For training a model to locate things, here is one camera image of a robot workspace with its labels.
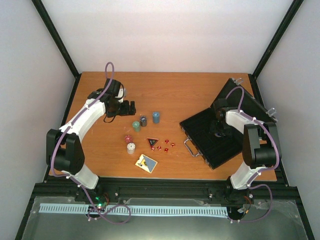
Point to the black triangular card box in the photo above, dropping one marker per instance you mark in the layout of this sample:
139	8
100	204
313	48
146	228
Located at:
152	141

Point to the playing card deck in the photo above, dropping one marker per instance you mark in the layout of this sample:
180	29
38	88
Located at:
146	163

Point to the white poker chip stack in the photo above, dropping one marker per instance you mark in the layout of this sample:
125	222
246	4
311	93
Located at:
131	148

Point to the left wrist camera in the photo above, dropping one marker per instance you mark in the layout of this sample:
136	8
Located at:
121	94

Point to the blue poker chip stack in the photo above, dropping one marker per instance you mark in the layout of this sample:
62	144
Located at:
155	117

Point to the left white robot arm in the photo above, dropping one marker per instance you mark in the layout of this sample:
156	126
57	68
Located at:
64	152

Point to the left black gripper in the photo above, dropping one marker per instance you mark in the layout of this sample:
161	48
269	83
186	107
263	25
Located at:
133	109

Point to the black poker set case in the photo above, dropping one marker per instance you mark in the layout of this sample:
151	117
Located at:
217	151

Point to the black aluminium base frame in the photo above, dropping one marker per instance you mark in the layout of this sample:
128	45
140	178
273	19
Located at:
127	188

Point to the green poker chip stack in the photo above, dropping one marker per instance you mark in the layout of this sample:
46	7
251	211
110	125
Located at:
136	126

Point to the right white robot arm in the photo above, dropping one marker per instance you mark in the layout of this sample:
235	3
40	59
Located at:
261	149

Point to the black poker chip stack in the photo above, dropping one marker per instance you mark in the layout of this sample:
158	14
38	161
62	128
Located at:
143	121

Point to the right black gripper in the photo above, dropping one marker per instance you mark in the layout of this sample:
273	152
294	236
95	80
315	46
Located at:
214	129

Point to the red poker chip stack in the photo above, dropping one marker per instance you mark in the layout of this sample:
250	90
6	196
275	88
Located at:
128	139

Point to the light blue cable duct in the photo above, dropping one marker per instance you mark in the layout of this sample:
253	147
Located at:
136	210

